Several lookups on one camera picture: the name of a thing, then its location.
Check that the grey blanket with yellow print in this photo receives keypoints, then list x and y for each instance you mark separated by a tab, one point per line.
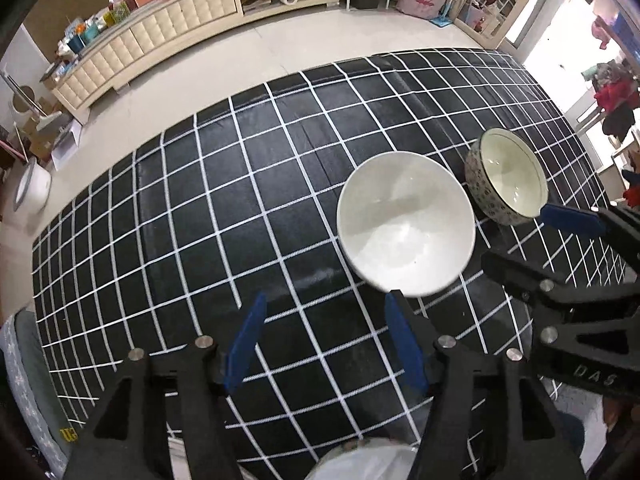
25	385

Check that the cream tv cabinet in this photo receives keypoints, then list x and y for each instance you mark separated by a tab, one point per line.
165	30

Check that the white bowl with blue print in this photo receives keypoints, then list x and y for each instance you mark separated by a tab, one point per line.
365	465

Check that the black white checkered tablecloth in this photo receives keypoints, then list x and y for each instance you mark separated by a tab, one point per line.
200	200

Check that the brown cardboard boxes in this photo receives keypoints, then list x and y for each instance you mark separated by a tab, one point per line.
40	135

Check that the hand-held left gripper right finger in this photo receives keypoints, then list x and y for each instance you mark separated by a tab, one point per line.
407	345

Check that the plain white bowl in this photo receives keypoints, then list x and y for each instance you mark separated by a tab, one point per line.
405	220

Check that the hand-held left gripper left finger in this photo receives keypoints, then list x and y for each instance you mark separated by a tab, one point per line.
245	345

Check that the red and black clothes pile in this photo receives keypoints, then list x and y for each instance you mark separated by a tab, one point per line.
617	97

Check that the white mop bucket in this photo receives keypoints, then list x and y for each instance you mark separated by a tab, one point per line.
32	185

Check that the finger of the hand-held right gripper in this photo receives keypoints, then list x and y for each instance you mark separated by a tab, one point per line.
570	220
520	275

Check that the green patterned bowl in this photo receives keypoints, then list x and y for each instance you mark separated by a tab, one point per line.
510	170

